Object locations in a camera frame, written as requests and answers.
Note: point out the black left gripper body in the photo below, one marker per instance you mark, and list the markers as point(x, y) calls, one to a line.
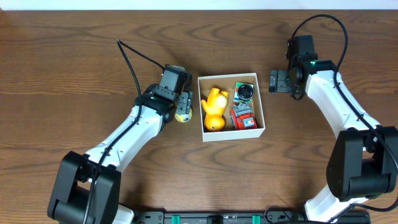
point(184, 103)

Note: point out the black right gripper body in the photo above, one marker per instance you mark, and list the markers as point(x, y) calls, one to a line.
point(295, 89)

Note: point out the yellow grey striped ball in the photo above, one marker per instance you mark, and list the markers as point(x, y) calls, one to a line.
point(183, 118)

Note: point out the black round lid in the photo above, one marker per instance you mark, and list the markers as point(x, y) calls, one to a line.
point(245, 92)

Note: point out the orange rubber animal toy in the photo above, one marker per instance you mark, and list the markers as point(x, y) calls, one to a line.
point(214, 107)

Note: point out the colourful puzzle cube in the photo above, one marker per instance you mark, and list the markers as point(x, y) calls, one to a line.
point(236, 99)

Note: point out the white cardboard box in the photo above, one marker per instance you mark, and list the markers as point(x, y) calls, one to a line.
point(228, 83)

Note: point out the red toy truck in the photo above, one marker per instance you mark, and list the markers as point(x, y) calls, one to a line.
point(242, 117)

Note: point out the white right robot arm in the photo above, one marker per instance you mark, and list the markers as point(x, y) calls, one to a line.
point(362, 165)

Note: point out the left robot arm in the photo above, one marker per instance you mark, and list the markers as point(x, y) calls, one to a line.
point(87, 186)

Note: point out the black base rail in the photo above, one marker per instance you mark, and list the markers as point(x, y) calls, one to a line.
point(270, 215)

